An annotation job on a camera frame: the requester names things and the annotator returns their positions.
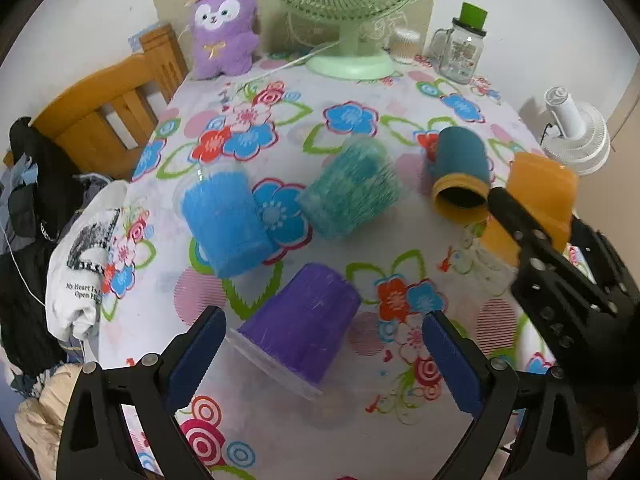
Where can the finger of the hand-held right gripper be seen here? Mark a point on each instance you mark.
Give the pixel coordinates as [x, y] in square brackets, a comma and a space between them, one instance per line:
[607, 265]
[555, 290]

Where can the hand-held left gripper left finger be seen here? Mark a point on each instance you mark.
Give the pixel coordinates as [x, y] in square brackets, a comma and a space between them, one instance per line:
[195, 360]

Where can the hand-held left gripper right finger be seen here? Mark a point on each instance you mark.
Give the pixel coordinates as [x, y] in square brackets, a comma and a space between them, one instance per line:
[450, 360]

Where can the orange plastic cup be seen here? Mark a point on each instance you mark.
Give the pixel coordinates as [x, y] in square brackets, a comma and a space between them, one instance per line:
[545, 190]

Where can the purple plastic cup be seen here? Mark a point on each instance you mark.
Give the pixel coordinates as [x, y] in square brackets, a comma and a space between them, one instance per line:
[305, 325]

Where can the blue plastic cup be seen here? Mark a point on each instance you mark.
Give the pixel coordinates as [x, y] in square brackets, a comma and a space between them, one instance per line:
[225, 225]

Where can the dark teal cup orange rim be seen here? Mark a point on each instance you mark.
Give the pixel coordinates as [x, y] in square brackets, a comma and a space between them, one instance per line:
[460, 160]

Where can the teal glitter plastic cup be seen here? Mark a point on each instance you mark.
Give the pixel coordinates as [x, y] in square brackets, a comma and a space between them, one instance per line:
[350, 190]

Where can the small white fan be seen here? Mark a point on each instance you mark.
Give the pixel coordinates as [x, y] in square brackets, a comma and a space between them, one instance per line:
[582, 130]

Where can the white printed cloth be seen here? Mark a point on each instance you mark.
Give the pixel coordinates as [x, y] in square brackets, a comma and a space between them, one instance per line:
[75, 280]

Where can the floral tablecloth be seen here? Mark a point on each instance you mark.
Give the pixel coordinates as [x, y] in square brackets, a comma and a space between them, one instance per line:
[325, 260]

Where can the beige cloth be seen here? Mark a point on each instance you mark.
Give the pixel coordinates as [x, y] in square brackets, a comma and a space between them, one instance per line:
[42, 410]

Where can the pile of clothes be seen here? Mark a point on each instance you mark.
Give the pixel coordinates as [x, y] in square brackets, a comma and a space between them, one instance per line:
[30, 260]

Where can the glass jar mug green lid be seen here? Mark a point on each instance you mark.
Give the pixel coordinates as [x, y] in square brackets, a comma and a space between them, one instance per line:
[460, 50]

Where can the wooden chair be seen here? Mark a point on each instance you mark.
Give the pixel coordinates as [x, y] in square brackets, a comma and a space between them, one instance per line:
[85, 115]

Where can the clear cotton swab container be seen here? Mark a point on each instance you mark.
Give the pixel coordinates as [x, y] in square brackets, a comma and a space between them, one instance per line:
[405, 45]

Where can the purple plush toy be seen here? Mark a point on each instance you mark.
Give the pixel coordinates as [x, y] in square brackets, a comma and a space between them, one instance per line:
[222, 35]

